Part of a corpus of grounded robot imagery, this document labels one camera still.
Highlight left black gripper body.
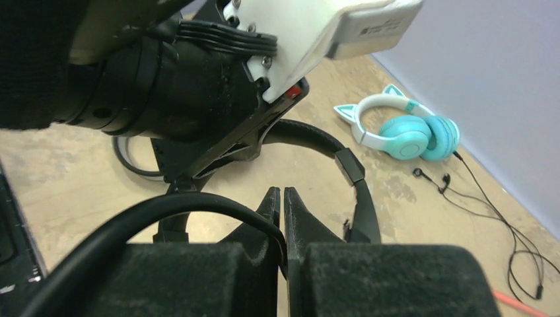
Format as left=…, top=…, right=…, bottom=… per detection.
left=53, top=17, right=309, bottom=182

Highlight teal cat ear headphones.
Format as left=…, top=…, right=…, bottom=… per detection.
left=333, top=84, right=461, bottom=161

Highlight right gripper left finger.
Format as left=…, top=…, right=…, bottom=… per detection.
left=83, top=186, right=282, bottom=317

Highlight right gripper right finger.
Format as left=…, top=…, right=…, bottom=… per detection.
left=284, top=188, right=500, bottom=316

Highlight pink orange stick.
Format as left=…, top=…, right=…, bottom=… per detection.
left=492, top=289, right=548, bottom=317

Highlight black headphones with pink mic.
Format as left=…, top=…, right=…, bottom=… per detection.
left=19, top=119, right=381, bottom=316

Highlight black wired earbuds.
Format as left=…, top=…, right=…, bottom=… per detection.
left=412, top=151, right=559, bottom=300

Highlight white and black headphones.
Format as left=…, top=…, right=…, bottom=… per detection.
left=111, top=137, right=164, bottom=182

